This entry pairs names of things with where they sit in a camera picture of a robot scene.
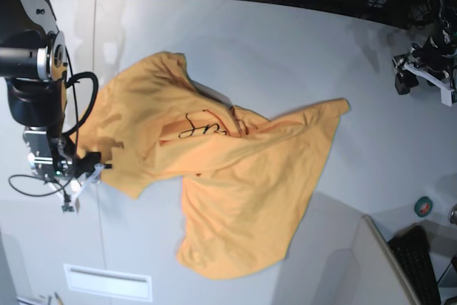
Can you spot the orange t-shirt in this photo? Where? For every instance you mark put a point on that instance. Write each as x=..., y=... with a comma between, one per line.
x=246, y=180

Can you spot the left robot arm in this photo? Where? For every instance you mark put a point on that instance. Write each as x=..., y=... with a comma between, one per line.
x=442, y=17

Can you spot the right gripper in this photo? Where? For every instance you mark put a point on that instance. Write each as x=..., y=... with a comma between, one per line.
x=52, y=156

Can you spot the silver knob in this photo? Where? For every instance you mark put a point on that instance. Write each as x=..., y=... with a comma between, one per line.
x=453, y=215

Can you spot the white cable tray slot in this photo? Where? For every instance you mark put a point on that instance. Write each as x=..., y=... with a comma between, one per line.
x=106, y=283

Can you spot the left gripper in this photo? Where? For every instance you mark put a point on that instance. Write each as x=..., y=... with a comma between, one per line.
x=436, y=63

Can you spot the green tape roll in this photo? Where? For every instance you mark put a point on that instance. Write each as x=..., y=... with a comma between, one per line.
x=423, y=207

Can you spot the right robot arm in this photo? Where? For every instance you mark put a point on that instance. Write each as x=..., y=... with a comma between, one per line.
x=37, y=69

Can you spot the black keyboard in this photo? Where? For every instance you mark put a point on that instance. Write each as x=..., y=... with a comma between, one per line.
x=411, y=250

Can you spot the grey desk partition panel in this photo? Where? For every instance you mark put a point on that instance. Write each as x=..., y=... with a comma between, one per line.
x=381, y=279

